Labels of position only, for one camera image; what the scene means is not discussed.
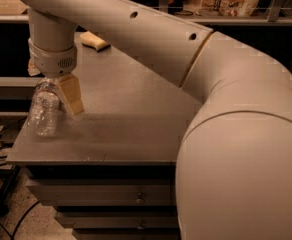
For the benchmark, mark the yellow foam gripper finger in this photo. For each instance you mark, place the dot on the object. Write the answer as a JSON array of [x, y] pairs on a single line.
[[70, 94], [32, 69]]

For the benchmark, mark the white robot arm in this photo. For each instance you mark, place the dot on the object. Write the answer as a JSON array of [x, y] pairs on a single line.
[[234, 167]]

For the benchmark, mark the yellow sponge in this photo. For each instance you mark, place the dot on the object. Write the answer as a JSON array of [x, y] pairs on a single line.
[[93, 41]]

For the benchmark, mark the grey drawer cabinet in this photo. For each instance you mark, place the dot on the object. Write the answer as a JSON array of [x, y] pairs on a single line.
[[125, 142]]

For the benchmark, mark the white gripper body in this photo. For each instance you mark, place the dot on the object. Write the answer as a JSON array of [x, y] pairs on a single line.
[[51, 61]]

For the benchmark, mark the round drawer knob lower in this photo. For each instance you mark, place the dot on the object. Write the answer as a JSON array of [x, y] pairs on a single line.
[[140, 225]]

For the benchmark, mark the clear plastic water bottle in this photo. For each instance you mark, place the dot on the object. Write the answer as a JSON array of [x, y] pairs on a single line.
[[43, 113]]

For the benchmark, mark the round drawer knob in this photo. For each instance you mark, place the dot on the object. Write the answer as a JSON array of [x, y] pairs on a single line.
[[140, 199], [140, 225]]

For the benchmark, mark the round drawer knob upper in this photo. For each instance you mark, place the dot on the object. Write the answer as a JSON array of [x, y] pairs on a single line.
[[140, 199]]

